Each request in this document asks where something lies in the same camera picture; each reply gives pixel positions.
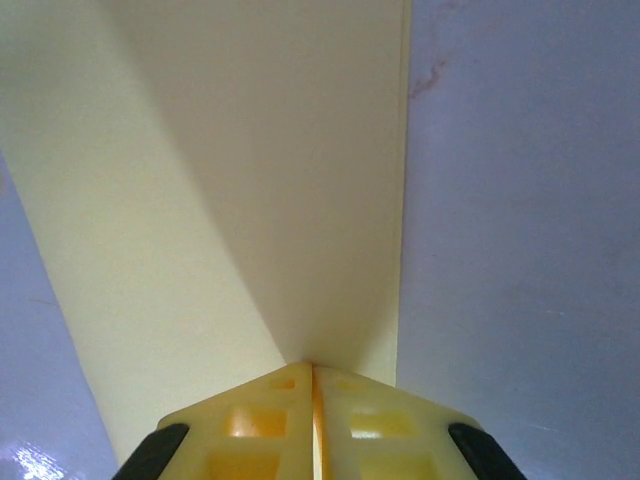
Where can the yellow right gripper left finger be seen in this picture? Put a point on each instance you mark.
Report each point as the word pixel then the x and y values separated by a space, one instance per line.
pixel 250 430

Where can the yellow square paper sheet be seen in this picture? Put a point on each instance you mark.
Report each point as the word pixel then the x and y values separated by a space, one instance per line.
pixel 225 175

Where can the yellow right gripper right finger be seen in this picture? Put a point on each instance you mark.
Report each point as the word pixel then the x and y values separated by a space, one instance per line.
pixel 390 435

